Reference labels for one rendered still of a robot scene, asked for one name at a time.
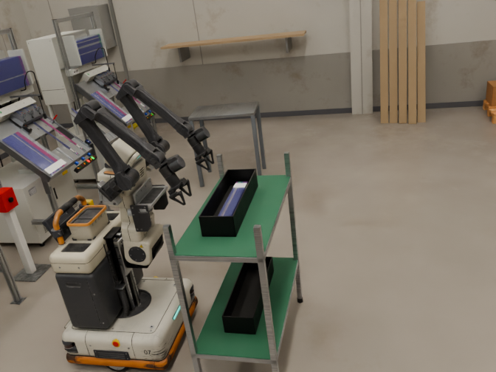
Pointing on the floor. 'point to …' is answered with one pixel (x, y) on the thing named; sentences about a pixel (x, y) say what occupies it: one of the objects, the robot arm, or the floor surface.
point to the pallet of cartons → (491, 100)
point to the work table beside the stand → (232, 116)
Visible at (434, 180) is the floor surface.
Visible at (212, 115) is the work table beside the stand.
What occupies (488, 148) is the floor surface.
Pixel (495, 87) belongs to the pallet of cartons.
